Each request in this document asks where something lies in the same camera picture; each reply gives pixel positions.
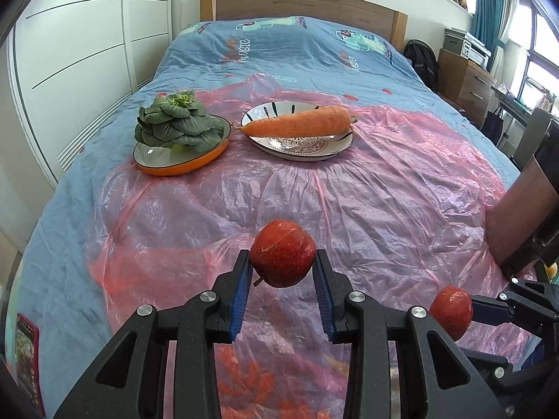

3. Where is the pink plastic sheet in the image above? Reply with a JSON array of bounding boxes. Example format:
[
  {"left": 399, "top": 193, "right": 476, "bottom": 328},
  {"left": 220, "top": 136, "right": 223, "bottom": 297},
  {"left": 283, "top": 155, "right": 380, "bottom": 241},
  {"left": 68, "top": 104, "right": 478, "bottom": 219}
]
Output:
[{"left": 87, "top": 72, "right": 542, "bottom": 419}]

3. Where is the black backpack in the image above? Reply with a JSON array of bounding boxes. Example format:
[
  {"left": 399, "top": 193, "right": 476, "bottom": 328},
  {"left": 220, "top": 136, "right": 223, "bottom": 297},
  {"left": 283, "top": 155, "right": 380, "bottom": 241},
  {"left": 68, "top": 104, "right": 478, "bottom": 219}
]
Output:
[{"left": 404, "top": 39, "right": 440, "bottom": 90}]

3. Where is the orange enamel pan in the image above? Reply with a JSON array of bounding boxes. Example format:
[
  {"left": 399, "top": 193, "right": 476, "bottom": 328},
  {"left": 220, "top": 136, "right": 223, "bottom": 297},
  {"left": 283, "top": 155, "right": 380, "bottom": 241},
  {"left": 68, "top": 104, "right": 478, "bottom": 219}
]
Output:
[{"left": 133, "top": 115, "right": 232, "bottom": 177}]

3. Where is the wooden drawer cabinet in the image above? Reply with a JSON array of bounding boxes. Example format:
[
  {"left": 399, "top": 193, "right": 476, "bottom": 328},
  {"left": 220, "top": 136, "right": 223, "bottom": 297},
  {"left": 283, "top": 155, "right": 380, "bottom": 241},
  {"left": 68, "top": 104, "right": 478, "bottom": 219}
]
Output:
[{"left": 438, "top": 48, "right": 499, "bottom": 129}]

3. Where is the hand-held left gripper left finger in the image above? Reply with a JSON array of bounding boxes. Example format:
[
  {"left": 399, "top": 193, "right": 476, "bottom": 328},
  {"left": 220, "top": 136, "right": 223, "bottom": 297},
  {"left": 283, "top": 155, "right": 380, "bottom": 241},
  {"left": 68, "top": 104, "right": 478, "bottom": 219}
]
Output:
[{"left": 55, "top": 250, "right": 253, "bottom": 419}]

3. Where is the window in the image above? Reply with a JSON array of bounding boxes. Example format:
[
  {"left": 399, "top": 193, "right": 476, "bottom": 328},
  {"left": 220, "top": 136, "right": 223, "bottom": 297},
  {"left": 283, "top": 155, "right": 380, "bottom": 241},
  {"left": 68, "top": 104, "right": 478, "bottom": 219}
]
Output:
[{"left": 502, "top": 0, "right": 559, "bottom": 110}]

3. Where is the patterned ceramic plate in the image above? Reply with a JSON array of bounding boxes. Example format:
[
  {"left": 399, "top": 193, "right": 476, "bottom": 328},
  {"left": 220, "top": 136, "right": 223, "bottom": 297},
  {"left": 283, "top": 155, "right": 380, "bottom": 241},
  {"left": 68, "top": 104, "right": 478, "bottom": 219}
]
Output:
[{"left": 241, "top": 101, "right": 354, "bottom": 162}]

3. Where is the white printer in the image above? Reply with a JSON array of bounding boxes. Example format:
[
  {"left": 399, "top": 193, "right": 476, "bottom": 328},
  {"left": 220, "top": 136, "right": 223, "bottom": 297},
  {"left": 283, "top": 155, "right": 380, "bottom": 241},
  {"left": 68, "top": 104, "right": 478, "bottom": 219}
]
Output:
[{"left": 462, "top": 31, "right": 492, "bottom": 68}]

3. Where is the white wardrobe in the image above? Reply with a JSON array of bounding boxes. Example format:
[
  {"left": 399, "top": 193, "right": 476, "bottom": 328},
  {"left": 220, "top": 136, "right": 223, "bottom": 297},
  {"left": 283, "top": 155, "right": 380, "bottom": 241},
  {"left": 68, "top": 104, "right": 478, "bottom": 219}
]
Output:
[{"left": 9, "top": 0, "right": 173, "bottom": 184}]

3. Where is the blue printed blanket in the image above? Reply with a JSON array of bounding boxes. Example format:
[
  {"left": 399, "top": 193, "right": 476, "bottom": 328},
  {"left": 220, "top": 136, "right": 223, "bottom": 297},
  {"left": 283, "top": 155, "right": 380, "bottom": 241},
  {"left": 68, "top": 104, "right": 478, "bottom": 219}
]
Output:
[{"left": 9, "top": 16, "right": 525, "bottom": 419}]

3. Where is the large carrot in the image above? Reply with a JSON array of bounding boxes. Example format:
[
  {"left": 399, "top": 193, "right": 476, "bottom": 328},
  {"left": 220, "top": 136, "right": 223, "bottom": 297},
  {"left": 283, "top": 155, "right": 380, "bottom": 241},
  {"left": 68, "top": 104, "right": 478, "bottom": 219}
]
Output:
[{"left": 233, "top": 106, "right": 358, "bottom": 138}]

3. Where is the black tote bag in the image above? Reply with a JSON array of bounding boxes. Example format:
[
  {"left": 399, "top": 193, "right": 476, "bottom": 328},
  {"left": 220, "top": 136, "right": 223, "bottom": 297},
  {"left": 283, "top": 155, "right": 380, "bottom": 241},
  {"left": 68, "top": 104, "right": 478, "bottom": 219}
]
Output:
[{"left": 480, "top": 105, "right": 505, "bottom": 142}]

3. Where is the grey storage box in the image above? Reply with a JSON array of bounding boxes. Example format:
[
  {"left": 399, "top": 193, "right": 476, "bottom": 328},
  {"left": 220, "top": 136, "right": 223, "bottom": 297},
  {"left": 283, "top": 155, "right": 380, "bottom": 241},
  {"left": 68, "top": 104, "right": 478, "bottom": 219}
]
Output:
[{"left": 443, "top": 28, "right": 467, "bottom": 55}]

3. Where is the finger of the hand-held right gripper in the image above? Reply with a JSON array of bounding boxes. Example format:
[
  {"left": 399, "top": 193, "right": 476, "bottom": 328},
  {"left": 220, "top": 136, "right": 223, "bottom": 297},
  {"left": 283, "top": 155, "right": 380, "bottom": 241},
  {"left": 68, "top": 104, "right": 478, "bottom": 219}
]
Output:
[
  {"left": 460, "top": 348, "right": 514, "bottom": 380},
  {"left": 471, "top": 290, "right": 540, "bottom": 328}
]

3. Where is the wooden headboard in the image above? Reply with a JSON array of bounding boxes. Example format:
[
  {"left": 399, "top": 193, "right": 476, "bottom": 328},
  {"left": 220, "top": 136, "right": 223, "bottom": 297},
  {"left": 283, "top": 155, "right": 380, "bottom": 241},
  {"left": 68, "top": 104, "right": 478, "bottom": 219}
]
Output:
[{"left": 200, "top": 0, "right": 409, "bottom": 51}]

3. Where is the phone in red case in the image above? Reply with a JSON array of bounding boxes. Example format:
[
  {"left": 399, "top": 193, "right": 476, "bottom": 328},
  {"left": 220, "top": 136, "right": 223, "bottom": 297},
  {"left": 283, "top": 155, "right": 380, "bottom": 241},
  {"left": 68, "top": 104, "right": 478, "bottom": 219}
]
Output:
[{"left": 13, "top": 313, "right": 46, "bottom": 417}]

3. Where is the dark desk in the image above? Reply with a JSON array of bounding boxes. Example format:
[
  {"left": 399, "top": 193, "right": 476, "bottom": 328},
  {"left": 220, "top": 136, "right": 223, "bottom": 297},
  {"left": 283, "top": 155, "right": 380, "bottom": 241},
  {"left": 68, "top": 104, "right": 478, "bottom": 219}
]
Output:
[{"left": 491, "top": 86, "right": 533, "bottom": 116}]

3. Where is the grey chair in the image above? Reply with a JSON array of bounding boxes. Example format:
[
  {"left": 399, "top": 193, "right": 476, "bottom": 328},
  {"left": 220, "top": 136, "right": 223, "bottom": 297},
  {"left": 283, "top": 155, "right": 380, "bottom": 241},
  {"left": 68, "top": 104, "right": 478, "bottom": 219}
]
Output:
[{"left": 511, "top": 107, "right": 552, "bottom": 171}]

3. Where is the long teal curtain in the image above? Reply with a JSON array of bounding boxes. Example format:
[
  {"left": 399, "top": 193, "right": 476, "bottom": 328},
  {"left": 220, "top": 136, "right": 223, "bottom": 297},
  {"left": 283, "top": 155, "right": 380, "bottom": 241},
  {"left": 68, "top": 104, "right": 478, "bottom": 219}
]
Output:
[{"left": 471, "top": 0, "right": 520, "bottom": 75}]

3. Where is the red apple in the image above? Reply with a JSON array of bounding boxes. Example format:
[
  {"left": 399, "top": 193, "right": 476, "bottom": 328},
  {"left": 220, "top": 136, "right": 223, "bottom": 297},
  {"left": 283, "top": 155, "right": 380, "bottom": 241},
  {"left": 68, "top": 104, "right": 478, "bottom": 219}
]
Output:
[
  {"left": 249, "top": 219, "right": 317, "bottom": 289},
  {"left": 429, "top": 286, "right": 473, "bottom": 342}
]

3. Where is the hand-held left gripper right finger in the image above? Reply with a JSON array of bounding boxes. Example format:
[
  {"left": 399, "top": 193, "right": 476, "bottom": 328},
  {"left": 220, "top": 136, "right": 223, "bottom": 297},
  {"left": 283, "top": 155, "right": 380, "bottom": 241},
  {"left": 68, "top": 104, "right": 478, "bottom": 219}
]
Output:
[{"left": 313, "top": 250, "right": 511, "bottom": 419}]

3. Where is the green bok choy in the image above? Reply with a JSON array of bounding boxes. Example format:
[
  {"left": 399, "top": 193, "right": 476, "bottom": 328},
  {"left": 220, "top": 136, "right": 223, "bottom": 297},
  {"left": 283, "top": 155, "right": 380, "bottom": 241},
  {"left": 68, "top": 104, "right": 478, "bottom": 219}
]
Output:
[{"left": 134, "top": 91, "right": 224, "bottom": 151}]

